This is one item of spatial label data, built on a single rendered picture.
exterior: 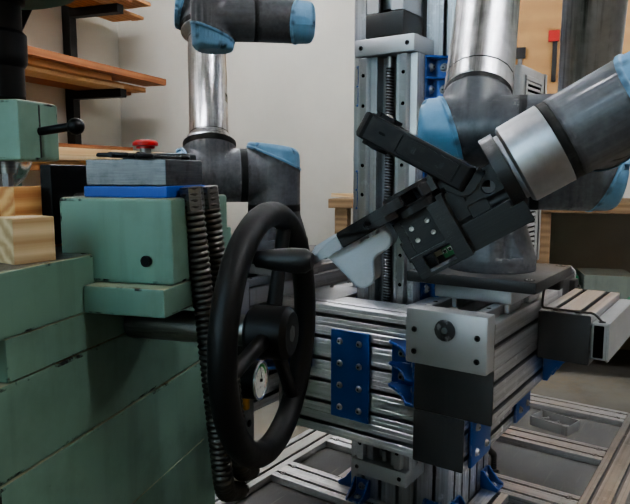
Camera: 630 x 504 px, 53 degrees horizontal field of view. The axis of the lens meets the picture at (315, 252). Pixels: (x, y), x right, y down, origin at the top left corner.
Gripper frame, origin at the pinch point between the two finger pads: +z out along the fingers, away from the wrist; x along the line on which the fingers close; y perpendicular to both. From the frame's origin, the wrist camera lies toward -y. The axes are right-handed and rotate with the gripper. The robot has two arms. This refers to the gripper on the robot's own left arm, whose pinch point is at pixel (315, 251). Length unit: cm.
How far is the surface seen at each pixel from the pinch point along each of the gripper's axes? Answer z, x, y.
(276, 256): 2.5, -3.6, -1.4
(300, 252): 0.2, -3.4, -0.6
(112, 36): 159, 341, -207
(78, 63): 138, 238, -153
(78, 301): 23.2, -5.4, -7.5
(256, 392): 28.5, 28.3, 14.1
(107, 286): 20.0, -4.4, -7.4
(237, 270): 5.2, -6.9, -1.9
